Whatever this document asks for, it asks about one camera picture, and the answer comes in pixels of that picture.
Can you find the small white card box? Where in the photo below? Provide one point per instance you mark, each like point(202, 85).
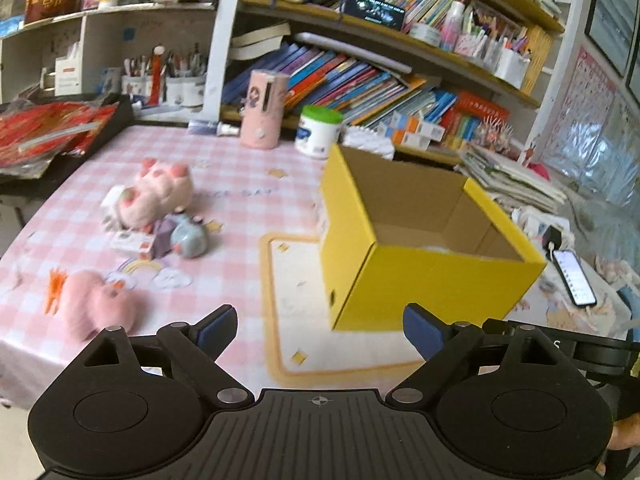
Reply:
point(132, 242)

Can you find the white jar green lid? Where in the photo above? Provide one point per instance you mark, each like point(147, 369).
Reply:
point(317, 132)

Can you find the white square pen holder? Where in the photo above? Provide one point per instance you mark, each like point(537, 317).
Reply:
point(512, 66)

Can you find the pile of loose papers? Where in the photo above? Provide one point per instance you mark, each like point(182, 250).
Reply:
point(530, 220)

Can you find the white round tub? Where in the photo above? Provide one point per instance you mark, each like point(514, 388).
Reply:
point(425, 34)

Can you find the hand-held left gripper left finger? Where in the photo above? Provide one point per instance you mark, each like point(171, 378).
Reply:
point(220, 325)

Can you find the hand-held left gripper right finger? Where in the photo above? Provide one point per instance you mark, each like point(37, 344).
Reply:
point(420, 330)

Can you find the purple toy figure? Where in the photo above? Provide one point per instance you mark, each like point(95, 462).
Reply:
point(162, 240)

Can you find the white box red label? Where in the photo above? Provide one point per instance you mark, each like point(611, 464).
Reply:
point(67, 75)

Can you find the pink cylinder tumbler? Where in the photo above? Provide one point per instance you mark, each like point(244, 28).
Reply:
point(262, 110)

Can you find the yellow cardboard box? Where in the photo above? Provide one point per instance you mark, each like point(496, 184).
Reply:
point(425, 280)

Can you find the grey blanket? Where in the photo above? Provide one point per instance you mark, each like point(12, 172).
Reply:
point(600, 220)

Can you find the row of colourful books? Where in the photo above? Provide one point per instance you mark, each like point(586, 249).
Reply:
point(350, 80)

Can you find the person's right hand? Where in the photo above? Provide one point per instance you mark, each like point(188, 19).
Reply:
point(626, 435)

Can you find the white pen cup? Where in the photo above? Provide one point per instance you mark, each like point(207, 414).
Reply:
point(135, 87)
point(185, 91)

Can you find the pastel spray can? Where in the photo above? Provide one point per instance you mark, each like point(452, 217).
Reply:
point(452, 25)

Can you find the rolled white paper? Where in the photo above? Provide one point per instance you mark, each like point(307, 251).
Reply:
point(350, 46)

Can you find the blue-grey toy figure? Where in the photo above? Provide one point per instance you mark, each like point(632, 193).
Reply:
point(192, 237)

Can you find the white bookshelf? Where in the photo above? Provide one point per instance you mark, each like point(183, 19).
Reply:
point(220, 35)

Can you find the magenta cloth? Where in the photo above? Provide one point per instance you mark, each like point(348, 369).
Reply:
point(537, 170)

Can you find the framed picture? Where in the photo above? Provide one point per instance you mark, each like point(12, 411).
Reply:
point(612, 10)

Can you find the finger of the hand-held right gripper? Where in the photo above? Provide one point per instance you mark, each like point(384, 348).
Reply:
point(496, 326)

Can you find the smartphone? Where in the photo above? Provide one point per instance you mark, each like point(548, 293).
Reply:
point(575, 277)

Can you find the pink paw plush toy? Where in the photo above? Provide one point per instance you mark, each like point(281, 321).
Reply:
point(160, 195)

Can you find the black printed box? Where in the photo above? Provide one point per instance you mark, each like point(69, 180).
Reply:
point(375, 10)

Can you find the red book box set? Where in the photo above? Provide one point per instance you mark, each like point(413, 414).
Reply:
point(480, 107)

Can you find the glossy wall chart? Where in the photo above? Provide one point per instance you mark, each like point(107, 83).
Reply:
point(620, 155)

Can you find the orange white medicine box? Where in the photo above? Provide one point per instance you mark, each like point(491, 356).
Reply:
point(425, 129)
point(407, 138)

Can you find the small spray bottle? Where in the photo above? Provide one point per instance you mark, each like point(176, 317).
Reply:
point(212, 127)

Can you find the pink checkered tablecloth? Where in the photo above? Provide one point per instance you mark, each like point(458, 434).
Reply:
point(240, 185)

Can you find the black charger plug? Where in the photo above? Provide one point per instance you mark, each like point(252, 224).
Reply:
point(552, 237)

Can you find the stack of paper booklets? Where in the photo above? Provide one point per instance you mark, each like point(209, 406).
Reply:
point(515, 180)

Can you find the red figure pen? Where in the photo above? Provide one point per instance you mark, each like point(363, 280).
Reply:
point(158, 77)

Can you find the small white toy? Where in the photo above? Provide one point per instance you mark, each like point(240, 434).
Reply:
point(112, 207)

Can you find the pink wall poster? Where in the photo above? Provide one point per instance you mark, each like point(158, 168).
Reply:
point(590, 110)

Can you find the pile of red packets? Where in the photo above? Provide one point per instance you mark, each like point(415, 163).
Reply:
point(50, 130)

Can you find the yellow book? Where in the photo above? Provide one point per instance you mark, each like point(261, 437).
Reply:
point(537, 55)

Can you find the small white shelf unit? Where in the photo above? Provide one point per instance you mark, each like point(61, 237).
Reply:
point(95, 35)

